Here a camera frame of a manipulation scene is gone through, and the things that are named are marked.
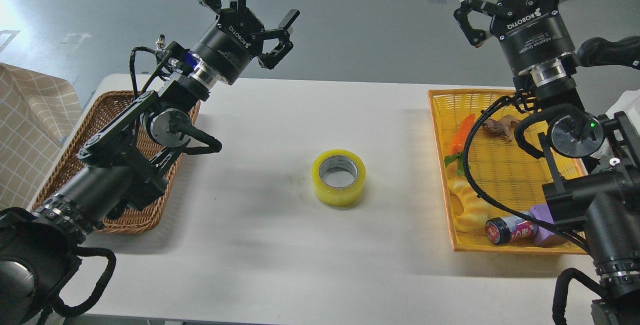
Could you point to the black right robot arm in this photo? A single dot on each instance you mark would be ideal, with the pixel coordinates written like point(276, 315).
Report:
point(593, 197)

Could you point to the beige checkered cloth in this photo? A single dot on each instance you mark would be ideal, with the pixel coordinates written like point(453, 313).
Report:
point(37, 113)

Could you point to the yellow toy croissant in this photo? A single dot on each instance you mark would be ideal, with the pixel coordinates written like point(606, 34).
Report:
point(475, 210)

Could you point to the yellow tape roll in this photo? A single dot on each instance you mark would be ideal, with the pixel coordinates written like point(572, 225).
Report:
point(344, 161)

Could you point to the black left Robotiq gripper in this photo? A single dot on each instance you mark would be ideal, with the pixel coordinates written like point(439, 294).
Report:
point(230, 45)

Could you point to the orange toy carrot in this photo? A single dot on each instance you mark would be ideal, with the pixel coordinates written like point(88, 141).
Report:
point(454, 153)

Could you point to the white clothed person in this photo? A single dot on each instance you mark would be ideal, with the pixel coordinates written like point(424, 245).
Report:
point(629, 103)

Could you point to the brown toy lion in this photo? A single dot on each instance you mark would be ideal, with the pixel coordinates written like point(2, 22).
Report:
point(501, 127)

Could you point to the red black can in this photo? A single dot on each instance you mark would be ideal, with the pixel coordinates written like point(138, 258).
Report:
point(503, 230)

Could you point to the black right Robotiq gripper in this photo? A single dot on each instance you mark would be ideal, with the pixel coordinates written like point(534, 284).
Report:
point(535, 27)

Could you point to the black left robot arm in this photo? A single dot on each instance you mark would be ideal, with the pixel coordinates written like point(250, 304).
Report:
point(44, 266)

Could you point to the black shoe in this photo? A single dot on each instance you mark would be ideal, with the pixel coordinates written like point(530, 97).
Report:
point(598, 51)

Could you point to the yellow plastic basket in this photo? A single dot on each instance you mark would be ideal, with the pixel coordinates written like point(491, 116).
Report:
point(500, 168)

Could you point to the brown wicker basket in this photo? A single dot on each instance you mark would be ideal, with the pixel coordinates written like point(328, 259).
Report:
point(117, 171)

